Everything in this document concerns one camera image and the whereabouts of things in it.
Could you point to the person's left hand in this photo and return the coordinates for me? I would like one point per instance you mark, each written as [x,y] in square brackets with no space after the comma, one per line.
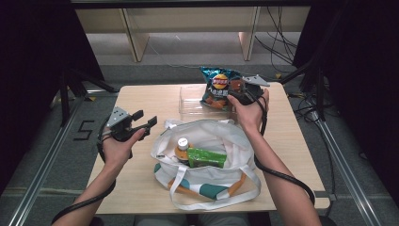
[117,152]

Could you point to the person's right hand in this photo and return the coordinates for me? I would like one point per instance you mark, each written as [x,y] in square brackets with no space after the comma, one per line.
[251,116]

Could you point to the black curtain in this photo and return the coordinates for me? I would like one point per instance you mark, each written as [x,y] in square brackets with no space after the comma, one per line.
[360,78]
[37,62]

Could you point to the black metal stand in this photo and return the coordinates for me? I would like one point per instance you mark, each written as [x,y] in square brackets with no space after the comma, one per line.
[73,84]
[313,78]

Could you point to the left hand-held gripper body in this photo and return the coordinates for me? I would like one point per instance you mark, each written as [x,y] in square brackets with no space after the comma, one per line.
[119,117]

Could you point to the aluminium floor rail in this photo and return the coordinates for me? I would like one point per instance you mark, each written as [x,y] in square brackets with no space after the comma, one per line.
[345,175]
[44,169]

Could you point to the orange bottle with white cap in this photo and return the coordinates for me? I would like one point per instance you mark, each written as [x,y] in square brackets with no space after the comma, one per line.
[183,145]

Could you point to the white tote bag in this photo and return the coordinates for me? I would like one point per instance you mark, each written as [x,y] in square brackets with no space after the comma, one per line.
[213,135]

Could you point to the clear plastic tray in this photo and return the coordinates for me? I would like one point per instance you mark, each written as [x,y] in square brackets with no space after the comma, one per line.
[189,106]

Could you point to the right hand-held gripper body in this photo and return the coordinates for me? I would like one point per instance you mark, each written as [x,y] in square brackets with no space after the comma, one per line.
[252,94]

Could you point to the beige office desk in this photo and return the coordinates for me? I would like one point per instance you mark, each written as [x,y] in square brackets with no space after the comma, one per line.
[194,19]

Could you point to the green snack packet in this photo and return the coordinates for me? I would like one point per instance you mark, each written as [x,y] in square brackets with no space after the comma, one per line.
[205,157]

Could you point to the blue chip bag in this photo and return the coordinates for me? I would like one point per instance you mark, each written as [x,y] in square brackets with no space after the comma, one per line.
[216,94]

